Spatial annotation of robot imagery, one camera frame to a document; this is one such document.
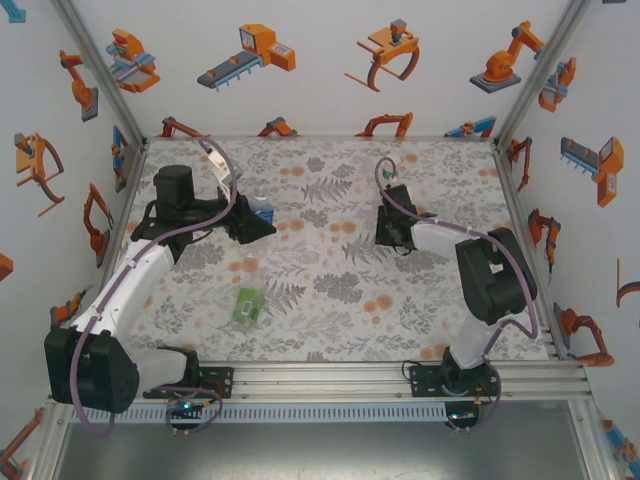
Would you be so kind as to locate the clear bottle blue label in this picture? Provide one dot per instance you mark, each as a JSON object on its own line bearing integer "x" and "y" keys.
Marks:
{"x": 264, "y": 212}

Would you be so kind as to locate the clear bottle green white label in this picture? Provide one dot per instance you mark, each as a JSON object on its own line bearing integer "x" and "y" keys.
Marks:
{"x": 386, "y": 174}

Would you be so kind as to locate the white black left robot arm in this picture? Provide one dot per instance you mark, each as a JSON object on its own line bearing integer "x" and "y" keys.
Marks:
{"x": 125, "y": 285}

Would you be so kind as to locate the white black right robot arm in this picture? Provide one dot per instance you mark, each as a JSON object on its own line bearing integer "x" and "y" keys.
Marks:
{"x": 470, "y": 340}

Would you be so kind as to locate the floral printed tablecloth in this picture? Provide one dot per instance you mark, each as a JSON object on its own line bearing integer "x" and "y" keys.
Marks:
{"x": 325, "y": 325}

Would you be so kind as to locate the small controller board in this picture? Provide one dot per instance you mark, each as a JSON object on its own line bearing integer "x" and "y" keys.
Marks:
{"x": 457, "y": 416}
{"x": 185, "y": 407}

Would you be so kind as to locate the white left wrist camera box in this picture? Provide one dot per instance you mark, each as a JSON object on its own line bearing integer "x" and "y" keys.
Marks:
{"x": 216, "y": 160}

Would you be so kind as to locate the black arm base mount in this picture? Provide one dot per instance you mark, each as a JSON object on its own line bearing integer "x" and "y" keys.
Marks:
{"x": 425, "y": 385}
{"x": 220, "y": 382}

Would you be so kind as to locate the wide aluminium frame rail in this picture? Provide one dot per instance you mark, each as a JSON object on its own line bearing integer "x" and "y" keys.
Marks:
{"x": 320, "y": 381}

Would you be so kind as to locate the aluminium frame post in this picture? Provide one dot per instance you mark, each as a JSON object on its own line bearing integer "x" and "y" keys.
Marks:
{"x": 50, "y": 450}
{"x": 540, "y": 65}
{"x": 100, "y": 65}
{"x": 590, "y": 440}

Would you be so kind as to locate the grey metal base plate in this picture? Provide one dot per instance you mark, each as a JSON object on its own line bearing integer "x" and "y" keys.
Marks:
{"x": 320, "y": 455}

